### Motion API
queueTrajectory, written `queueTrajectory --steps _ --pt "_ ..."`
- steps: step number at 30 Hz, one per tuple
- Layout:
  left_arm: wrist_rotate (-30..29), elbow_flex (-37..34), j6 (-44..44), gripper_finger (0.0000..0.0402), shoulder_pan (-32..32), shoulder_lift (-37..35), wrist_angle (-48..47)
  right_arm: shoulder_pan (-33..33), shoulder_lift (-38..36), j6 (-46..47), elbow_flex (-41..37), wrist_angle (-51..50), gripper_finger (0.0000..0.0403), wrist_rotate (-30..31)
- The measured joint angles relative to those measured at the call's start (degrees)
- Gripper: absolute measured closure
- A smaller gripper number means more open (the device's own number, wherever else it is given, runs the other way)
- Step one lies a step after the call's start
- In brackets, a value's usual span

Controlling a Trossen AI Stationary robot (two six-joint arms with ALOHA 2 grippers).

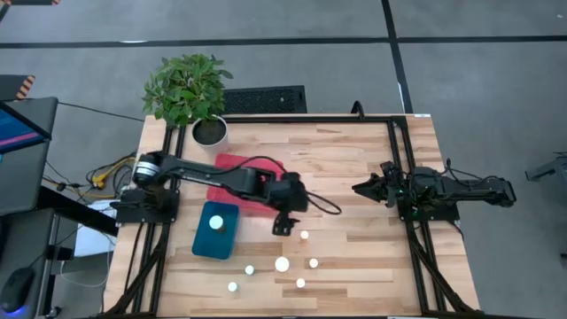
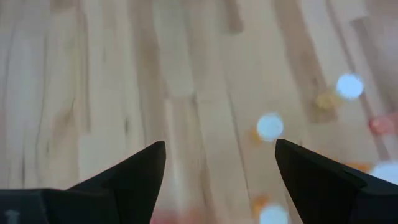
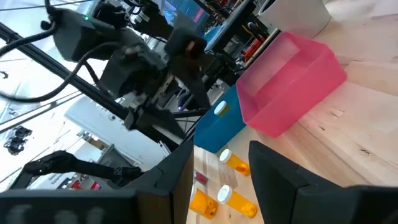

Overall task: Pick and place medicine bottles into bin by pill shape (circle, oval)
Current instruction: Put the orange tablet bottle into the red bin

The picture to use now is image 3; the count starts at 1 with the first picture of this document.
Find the teal blue plastic bin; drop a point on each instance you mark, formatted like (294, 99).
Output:
(214, 133)

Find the pink-red plastic bin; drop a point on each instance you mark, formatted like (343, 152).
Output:
(280, 115)

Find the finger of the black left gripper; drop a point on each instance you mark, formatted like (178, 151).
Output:
(189, 68)
(155, 119)

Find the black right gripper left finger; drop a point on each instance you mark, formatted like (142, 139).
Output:
(164, 186)

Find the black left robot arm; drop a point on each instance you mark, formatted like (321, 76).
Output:
(77, 37)

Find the black background device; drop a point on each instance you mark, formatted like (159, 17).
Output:
(17, 140)

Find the large orange white-capped pill bottle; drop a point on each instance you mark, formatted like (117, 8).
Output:
(220, 108)

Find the small orange white-capped pill bottle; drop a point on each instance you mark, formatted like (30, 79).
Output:
(236, 162)

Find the green plant in white pot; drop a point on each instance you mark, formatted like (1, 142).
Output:
(295, 18)

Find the computer monitor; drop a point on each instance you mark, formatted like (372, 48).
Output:
(183, 12)

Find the small white piece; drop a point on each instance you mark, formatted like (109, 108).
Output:
(237, 203)

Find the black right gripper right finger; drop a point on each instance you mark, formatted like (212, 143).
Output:
(280, 186)

